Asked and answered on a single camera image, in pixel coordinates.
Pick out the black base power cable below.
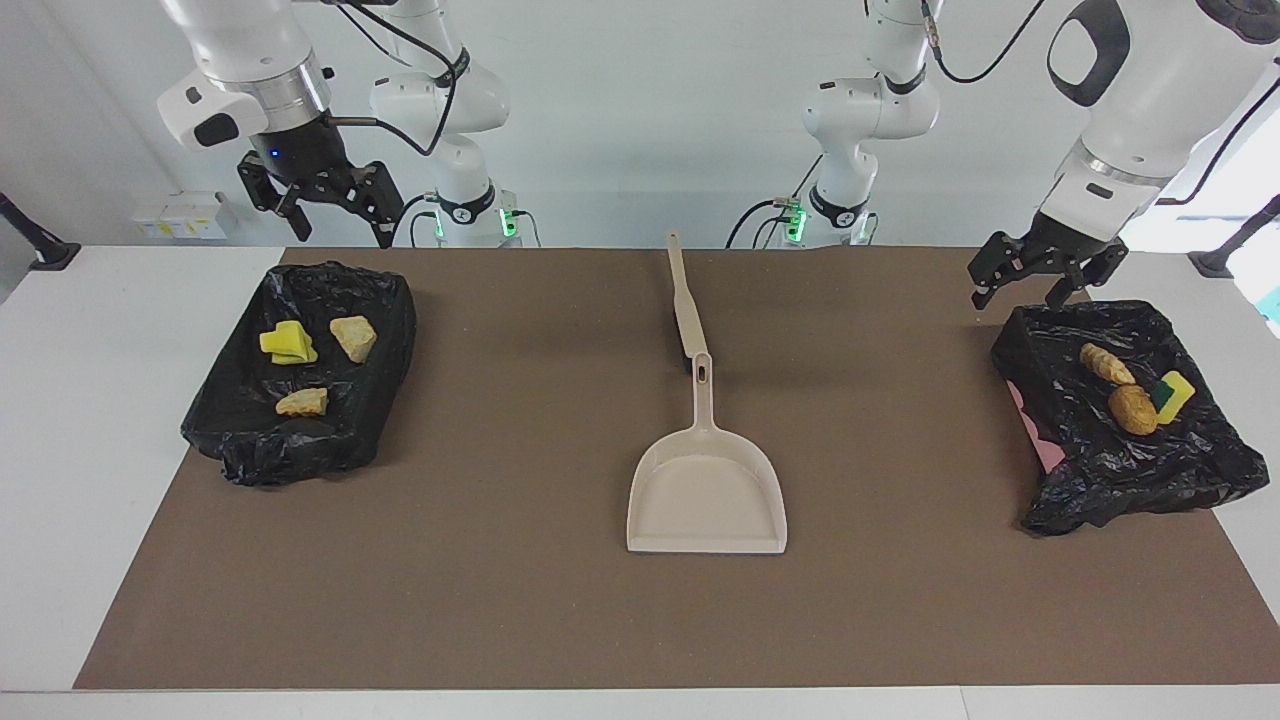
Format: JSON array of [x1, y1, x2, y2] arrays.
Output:
[[727, 155, 826, 249], [387, 193, 443, 249]]

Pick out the black trash bag with pink bin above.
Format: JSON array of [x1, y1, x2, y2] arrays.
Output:
[[990, 300, 1270, 536]]

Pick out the white wall power box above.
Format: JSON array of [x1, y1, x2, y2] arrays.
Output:
[[132, 190, 238, 240]]

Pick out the beige plastic dustpan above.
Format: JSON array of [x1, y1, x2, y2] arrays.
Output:
[[626, 352, 789, 556]]

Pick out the right black bag bin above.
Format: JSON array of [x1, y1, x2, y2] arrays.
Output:
[[179, 261, 418, 489]]

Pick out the pink plastic bin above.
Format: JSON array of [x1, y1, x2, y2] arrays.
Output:
[[1005, 380, 1067, 475]]

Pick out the pale beige toy pastry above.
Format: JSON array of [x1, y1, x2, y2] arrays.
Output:
[[1079, 343, 1138, 387]]

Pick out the black camera stand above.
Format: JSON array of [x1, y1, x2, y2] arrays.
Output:
[[1188, 194, 1280, 279], [0, 190, 82, 272]]

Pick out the brown table mat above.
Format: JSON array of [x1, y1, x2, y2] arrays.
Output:
[[73, 247, 1280, 691]]

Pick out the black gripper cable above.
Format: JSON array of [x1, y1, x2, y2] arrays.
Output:
[[325, 0, 471, 158], [920, 0, 1047, 85]]

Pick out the brown scaly toy bread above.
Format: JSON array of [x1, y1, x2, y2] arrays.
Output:
[[1107, 385, 1160, 437]]

